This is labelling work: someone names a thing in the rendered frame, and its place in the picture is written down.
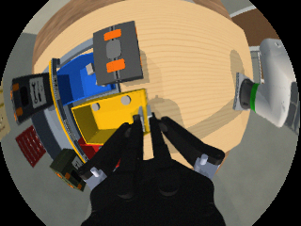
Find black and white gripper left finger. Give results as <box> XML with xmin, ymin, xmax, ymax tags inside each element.
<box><xmin>77</xmin><ymin>106</ymin><xmax>145</xmax><ymax>199</ymax></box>

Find blue open bin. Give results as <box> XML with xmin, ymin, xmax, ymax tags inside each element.
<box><xmin>57</xmin><ymin>53</ymin><xmax>116</xmax><ymax>106</ymax></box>

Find dark grey metal shelf rack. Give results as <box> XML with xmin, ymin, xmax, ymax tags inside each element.
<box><xmin>30</xmin><ymin>38</ymin><xmax>121</xmax><ymax>162</ymax></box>

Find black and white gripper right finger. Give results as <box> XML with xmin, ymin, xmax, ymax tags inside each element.
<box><xmin>147</xmin><ymin>105</ymin><xmax>225</xmax><ymax>196</ymax></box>

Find yellow bin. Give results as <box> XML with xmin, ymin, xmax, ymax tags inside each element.
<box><xmin>71</xmin><ymin>89</ymin><xmax>150</xmax><ymax>145</ymax></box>

